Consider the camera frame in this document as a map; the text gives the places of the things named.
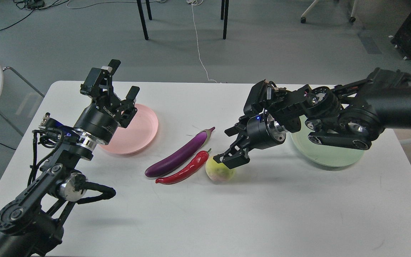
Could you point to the green plate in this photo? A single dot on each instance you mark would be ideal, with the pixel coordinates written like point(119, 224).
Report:
point(323, 154)

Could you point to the office chair base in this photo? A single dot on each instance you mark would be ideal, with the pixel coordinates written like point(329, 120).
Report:
point(319, 9)

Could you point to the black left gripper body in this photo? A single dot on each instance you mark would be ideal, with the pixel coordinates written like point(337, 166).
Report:
point(101, 123)

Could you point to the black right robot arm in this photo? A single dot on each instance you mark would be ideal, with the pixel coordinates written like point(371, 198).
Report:
point(347, 116)

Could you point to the pink plate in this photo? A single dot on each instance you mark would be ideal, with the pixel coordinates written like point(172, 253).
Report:
point(139, 133)

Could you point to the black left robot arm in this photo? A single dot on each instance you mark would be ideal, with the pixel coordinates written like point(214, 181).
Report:
point(33, 222)

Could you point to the red chili pepper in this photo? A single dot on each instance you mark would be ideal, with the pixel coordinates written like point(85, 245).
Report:
point(194, 165)

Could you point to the black table legs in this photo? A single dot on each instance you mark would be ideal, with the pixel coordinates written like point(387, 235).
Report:
point(224, 12)

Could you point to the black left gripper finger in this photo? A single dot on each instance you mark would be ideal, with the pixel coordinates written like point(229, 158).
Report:
point(129, 102)
point(98, 85)

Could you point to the purple eggplant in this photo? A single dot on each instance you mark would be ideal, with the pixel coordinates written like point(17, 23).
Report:
point(180, 156)

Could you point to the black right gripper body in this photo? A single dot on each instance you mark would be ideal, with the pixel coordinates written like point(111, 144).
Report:
point(261, 131)

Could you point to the yellow green peach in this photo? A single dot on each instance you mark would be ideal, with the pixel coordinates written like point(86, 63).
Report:
point(218, 172)

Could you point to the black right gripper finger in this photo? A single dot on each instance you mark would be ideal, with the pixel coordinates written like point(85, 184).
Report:
point(235, 130)
point(236, 155)

